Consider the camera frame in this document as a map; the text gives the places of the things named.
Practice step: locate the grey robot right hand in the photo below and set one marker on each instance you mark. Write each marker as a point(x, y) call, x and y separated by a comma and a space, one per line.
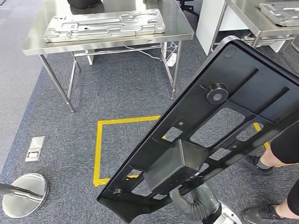
point(205, 201)

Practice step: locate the black plastic panel part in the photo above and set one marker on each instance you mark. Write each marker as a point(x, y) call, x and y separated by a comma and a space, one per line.
point(233, 68)

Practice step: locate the steel workbench table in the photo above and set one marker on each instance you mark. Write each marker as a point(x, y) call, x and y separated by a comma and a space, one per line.
point(177, 28)
point(257, 17)

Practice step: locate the person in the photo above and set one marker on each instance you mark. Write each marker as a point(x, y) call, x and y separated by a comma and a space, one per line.
point(285, 145)

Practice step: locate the white power strip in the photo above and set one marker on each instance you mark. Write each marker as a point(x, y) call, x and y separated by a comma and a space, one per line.
point(171, 59)

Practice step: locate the person's white shoe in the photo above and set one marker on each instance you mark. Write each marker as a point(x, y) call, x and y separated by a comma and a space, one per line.
point(248, 38)

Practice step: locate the white cabinet panel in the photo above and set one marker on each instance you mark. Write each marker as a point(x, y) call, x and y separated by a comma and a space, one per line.
point(284, 46)
point(210, 24)

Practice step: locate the grey metal stamped plate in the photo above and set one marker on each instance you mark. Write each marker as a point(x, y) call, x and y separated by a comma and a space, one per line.
point(280, 12)
point(105, 26)

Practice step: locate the metal floor outlet box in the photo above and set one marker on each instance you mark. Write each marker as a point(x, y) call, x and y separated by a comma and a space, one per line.
point(35, 149)

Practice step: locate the black flat panel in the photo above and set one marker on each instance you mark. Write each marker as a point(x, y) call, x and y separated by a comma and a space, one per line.
point(84, 3)

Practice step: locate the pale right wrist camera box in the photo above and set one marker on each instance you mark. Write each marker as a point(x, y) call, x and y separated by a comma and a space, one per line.
point(222, 219)

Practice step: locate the chrome round post base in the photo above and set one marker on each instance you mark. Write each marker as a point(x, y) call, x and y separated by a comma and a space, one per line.
point(26, 207)

